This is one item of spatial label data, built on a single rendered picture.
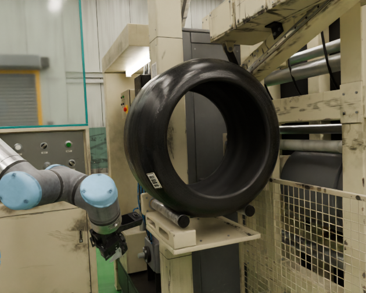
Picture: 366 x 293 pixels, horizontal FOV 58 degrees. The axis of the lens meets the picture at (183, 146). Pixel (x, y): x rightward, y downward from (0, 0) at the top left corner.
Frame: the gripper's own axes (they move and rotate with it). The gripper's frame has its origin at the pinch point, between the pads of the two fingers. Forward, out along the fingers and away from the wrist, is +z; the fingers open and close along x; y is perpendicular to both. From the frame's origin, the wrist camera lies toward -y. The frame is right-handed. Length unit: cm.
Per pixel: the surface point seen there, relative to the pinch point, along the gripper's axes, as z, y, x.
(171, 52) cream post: -32, -72, -45
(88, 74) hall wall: 412, -431, -745
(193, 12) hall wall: 300, -804, -656
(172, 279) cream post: 50, -22, 3
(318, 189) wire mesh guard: -12, -62, 39
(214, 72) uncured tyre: -44, -54, -7
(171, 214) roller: -0.1, -23.2, 1.8
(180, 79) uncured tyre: -45, -42, -12
